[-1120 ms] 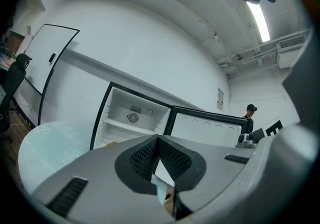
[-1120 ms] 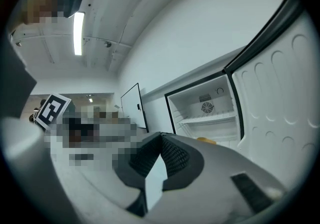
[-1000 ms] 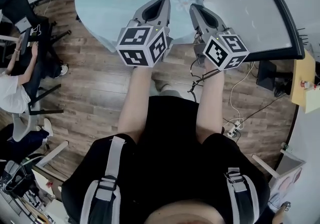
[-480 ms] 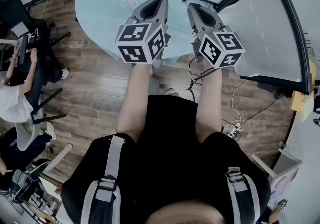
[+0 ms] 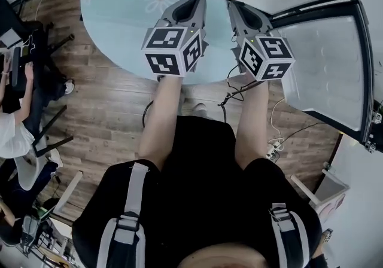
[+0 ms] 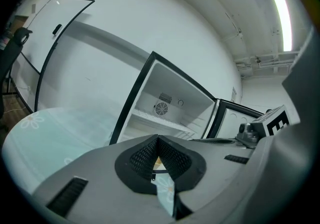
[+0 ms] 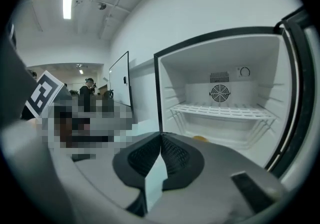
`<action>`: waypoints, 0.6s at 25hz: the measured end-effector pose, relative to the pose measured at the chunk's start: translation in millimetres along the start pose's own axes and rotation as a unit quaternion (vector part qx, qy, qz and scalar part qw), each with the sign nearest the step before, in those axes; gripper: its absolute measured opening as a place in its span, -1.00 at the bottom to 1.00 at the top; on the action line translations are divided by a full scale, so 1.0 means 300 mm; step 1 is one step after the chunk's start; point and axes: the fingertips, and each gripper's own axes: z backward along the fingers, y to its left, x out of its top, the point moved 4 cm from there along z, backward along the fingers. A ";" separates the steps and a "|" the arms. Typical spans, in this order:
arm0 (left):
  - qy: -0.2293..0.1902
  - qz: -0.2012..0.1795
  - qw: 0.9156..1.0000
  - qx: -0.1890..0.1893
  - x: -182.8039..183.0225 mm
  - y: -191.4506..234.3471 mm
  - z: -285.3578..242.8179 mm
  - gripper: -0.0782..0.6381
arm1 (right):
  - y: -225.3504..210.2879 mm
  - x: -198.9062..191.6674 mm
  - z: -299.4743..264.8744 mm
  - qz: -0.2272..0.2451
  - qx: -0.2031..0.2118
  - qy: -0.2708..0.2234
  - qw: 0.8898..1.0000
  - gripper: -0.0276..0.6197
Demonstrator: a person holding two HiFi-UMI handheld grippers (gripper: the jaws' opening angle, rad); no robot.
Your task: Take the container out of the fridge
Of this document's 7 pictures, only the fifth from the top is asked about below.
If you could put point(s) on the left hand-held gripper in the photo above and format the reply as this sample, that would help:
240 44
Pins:
163 40

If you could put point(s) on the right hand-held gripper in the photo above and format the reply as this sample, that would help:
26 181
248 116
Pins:
273 48

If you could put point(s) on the white fridge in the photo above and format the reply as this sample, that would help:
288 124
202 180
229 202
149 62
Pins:
326 60

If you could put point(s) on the person's left forearm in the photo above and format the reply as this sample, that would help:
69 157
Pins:
161 117

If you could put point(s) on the person's right forearm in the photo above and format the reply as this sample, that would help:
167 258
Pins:
252 123

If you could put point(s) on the light blue flowered round rug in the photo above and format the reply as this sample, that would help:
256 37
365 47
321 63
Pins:
119 21

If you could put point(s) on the person's white shoe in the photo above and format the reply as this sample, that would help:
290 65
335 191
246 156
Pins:
200 109

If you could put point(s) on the white power strip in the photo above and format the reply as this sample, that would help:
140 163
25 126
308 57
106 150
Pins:
273 150

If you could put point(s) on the black office chair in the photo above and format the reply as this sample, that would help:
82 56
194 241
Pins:
36 39

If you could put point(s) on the white open box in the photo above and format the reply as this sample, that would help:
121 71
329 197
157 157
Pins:
329 189

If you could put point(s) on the person's black shirt torso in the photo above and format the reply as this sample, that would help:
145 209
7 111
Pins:
200 189

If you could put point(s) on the white table leg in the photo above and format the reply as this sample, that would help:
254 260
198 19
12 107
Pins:
68 193

